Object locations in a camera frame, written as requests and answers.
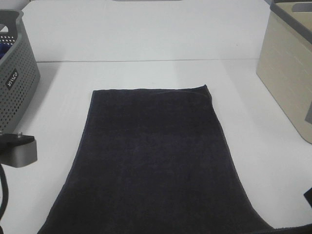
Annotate dark navy towel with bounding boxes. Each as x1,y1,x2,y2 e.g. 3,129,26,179
39,86,312,234

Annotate beige plastic storage bin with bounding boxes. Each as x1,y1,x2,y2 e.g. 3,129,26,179
256,0,312,142

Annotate grey perforated plastic basket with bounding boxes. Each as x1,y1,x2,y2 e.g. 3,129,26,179
0,9,40,133

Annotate blue cloth in basket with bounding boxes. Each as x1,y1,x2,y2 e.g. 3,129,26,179
0,43,10,59

